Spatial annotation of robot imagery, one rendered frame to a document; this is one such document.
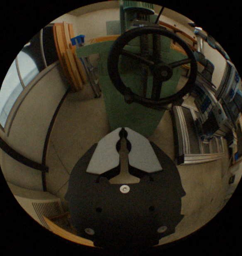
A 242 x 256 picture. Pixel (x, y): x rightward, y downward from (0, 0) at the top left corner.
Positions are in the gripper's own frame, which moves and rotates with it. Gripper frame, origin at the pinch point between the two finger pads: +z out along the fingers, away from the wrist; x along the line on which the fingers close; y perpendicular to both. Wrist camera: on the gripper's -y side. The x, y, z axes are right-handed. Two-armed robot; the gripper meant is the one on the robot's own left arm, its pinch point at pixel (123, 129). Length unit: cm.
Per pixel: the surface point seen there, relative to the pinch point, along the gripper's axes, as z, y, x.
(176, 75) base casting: 30.3, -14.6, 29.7
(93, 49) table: 24.4, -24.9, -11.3
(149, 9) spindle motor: 15, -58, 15
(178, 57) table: 24.5, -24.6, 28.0
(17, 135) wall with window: 10, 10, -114
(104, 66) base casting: 29.6, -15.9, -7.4
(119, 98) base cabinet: 39.6, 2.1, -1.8
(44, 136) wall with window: 56, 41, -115
